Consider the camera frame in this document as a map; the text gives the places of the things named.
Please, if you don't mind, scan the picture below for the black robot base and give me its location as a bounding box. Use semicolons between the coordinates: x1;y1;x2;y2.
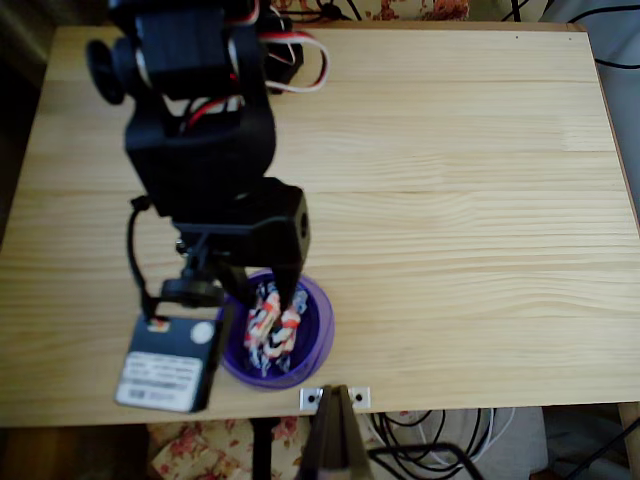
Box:
259;12;306;96

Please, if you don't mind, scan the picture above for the purple plastic bowl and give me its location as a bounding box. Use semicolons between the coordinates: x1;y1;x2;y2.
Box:
219;268;336;392

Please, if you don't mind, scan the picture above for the floral patterned cloth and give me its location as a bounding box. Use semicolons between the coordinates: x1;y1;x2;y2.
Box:
147;414;374;480

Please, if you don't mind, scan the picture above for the floral patterned fabric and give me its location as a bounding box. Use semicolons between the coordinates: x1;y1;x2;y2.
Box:
294;0;472;22

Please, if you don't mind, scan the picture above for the grey fabric cushion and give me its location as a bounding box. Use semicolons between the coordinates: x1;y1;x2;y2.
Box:
439;407;547;480

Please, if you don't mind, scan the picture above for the silver metal bracket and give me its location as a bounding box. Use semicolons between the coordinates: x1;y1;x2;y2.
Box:
298;386;372;413

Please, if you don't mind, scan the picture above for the black vertical post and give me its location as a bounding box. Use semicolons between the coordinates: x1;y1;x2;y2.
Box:
250;417;275;480

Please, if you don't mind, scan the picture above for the white and red servo wire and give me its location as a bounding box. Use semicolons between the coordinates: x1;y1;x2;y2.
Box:
227;0;330;95

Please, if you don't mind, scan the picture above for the black looped cable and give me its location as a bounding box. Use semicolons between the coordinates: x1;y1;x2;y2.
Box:
369;408;484;472

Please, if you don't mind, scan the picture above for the black plug with cable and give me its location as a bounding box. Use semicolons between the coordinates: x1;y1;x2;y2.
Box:
272;0;372;24

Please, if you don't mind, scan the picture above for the white looped cable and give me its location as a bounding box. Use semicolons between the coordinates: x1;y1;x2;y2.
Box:
367;406;517;467

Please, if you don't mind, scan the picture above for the thin black cable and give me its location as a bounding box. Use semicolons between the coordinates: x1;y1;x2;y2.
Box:
593;56;640;70

